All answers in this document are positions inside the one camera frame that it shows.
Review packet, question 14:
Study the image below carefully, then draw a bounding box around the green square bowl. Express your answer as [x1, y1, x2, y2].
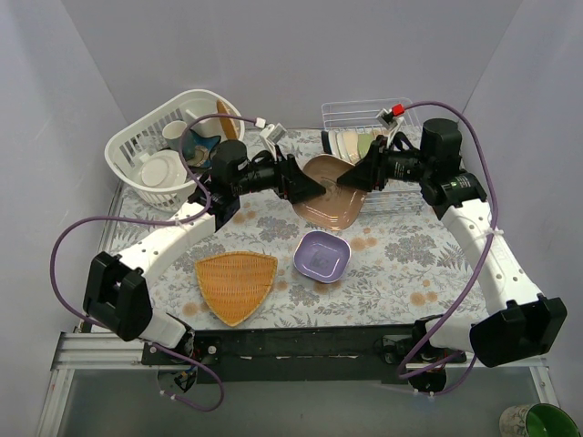
[357, 133, 375, 158]

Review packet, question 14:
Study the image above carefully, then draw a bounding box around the beige square bowl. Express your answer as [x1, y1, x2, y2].
[336, 131, 361, 164]

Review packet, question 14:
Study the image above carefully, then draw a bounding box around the pink square bowl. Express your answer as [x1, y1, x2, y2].
[292, 155, 367, 231]

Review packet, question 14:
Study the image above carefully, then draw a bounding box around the watermelon pattern plate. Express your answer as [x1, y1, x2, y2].
[328, 131, 346, 160]

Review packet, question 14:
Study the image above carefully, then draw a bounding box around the red rimmed beige plate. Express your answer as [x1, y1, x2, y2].
[321, 130, 333, 155]

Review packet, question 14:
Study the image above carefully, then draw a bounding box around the purple square bowl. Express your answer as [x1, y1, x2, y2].
[293, 230, 352, 284]

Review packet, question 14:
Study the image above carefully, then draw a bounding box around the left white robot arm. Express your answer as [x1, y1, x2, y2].
[83, 140, 325, 364]

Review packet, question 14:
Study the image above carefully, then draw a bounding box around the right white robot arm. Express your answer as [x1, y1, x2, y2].
[337, 118, 568, 368]

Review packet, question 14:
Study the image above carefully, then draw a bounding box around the blue star dish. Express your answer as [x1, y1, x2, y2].
[182, 129, 221, 169]

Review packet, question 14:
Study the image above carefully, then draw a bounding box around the woven coaster in basket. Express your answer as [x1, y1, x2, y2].
[215, 98, 240, 140]

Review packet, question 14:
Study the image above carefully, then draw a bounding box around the floral table mat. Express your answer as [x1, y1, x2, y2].
[88, 125, 506, 331]

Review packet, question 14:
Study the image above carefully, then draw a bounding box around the white square container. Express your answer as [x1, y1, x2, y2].
[183, 98, 217, 121]

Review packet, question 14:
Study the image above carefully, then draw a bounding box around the woven bamboo tray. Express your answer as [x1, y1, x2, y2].
[195, 251, 278, 327]

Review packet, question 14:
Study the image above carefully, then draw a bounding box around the white cup in basket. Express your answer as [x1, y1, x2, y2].
[162, 120, 188, 151]

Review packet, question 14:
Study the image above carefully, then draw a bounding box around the white plate in basket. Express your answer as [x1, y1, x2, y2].
[136, 149, 187, 188]

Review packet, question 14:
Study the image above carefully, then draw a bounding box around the white plastic basket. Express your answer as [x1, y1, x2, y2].
[104, 89, 240, 212]

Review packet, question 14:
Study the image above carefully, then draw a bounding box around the green floral mug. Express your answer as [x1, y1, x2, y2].
[499, 403, 581, 437]

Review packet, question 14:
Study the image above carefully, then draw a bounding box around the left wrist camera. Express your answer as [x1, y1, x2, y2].
[260, 123, 287, 158]

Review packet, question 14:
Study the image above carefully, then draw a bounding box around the white wire dish rack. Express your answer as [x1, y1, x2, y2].
[322, 97, 428, 215]

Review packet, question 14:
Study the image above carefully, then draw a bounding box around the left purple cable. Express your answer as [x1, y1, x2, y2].
[49, 114, 227, 413]

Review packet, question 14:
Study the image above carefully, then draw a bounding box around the black base frame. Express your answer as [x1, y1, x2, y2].
[140, 325, 479, 388]

